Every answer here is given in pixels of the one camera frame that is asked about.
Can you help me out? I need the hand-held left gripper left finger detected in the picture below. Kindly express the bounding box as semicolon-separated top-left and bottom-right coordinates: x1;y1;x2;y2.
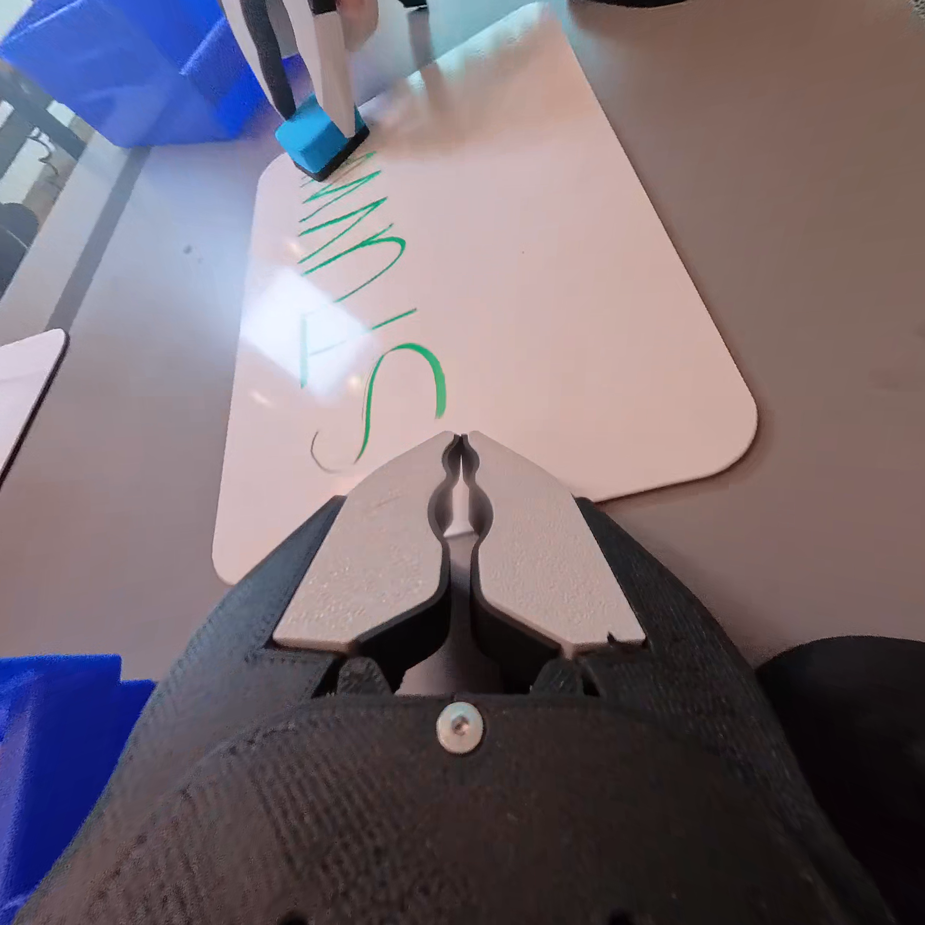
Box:
272;431;464;651

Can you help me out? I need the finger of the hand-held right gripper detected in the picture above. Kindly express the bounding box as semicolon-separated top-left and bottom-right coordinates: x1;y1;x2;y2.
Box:
220;0;299;121
289;0;360;138

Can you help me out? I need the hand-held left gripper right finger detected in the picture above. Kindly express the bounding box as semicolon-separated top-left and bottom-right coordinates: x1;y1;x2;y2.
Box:
458;431;647;659

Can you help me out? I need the blue foam eraser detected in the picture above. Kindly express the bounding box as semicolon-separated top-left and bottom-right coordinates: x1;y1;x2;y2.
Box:
275;94;371;182

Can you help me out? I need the blue plastic bin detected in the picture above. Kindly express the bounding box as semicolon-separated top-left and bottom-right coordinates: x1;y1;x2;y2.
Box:
0;654;157;908
0;0;291;150

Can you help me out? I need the white whiteboard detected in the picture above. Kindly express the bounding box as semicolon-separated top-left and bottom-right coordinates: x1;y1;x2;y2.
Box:
211;6;760;586

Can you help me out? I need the person's right hand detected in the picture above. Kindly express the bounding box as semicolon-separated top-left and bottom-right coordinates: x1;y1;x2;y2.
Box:
336;0;382;53

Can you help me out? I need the black tape strip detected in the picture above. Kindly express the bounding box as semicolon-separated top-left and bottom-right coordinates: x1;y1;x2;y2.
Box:
45;145;154;331

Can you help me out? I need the black office chair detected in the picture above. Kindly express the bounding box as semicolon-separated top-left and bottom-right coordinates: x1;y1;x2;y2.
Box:
0;202;39;293

